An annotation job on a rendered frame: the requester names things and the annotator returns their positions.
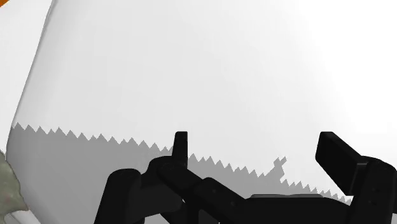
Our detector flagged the grey-green lumpy object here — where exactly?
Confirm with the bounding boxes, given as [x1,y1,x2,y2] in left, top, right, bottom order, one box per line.
[0,150,29,221]

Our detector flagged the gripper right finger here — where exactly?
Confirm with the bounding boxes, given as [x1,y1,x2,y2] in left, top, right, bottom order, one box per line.
[315,131,397,224]

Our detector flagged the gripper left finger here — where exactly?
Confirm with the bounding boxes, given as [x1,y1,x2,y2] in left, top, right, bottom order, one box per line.
[94,131,249,224]

